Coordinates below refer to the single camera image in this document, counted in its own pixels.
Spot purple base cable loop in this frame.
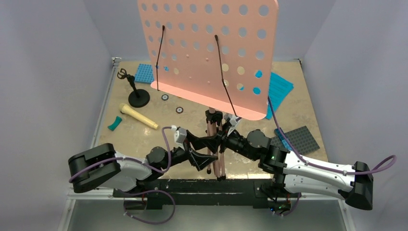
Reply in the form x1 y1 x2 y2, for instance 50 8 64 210
123 190 176 225

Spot grey brick baseplate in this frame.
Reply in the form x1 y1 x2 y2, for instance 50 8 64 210
271 126 320 155

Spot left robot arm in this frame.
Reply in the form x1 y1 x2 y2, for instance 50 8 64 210
68 126 218 197

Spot light blue brick baseplate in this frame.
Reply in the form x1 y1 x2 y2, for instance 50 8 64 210
134 64 154 84

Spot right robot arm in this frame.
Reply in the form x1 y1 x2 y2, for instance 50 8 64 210
209 129 373 210

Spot round marker sticker right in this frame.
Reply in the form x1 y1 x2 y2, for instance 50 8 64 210
176 107 184 114

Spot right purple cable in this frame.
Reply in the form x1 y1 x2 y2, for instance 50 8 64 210
267 95 397 176

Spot blue bricks on grey plate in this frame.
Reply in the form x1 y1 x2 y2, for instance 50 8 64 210
274 128 293 151

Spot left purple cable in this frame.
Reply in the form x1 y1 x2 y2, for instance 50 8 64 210
68 126 174 184

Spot blue sheet music page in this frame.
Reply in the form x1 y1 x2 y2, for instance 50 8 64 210
268 72 294 113

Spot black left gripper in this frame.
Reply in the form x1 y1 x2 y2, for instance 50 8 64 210
161 129 217 169

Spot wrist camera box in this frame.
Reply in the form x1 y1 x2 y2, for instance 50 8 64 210
171 125 187 150
224 113 242 131

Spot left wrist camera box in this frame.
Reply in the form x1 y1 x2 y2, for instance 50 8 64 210
171 125 187 150

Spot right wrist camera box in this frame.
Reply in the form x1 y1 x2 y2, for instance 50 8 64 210
224 113 242 131

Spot pink music stand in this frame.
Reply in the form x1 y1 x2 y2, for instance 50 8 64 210
137 0 280 182

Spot teal curved block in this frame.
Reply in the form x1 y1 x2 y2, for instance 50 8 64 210
107 116 123 131

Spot beige toy microphone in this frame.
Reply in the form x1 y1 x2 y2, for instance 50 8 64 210
119 103 159 129

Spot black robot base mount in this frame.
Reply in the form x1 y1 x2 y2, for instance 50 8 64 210
113 179 298 211

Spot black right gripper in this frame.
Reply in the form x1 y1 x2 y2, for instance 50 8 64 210
199 121 257 161

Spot aluminium frame rail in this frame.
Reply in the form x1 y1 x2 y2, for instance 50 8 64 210
57 57 122 231

